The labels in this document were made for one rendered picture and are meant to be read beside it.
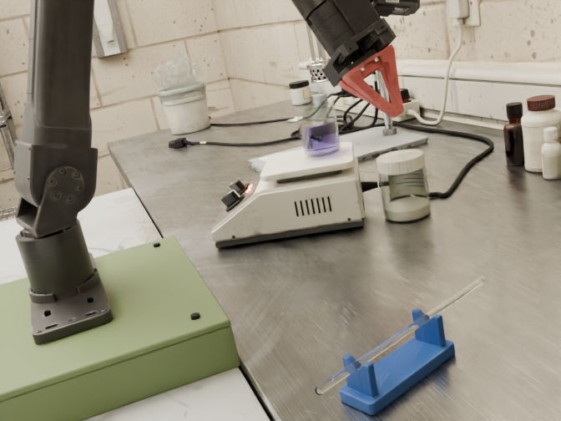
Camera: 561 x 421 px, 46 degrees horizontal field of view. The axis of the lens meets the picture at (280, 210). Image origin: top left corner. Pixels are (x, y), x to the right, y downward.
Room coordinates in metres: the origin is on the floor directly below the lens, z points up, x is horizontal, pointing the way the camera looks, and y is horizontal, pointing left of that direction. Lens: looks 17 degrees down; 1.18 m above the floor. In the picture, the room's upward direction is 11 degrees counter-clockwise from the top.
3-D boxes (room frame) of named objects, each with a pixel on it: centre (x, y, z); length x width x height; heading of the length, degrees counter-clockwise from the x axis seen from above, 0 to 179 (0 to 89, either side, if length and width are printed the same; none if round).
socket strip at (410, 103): (1.60, -0.26, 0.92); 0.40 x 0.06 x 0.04; 16
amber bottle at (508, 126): (0.94, -0.36, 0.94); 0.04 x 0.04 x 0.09
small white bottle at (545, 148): (0.84, -0.37, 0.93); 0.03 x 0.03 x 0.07
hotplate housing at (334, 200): (0.86, -0.02, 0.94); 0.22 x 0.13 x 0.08; 81
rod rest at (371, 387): (0.45, -0.06, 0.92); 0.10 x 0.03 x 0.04; 127
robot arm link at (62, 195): (0.64, 0.22, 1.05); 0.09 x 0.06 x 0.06; 31
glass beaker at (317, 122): (0.85, -0.07, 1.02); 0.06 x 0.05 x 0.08; 12
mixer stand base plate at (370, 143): (1.23, -0.12, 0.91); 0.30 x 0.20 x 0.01; 106
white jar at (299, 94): (1.98, -0.13, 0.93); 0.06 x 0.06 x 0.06
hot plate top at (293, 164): (0.86, -0.05, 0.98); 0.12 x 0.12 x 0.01; 81
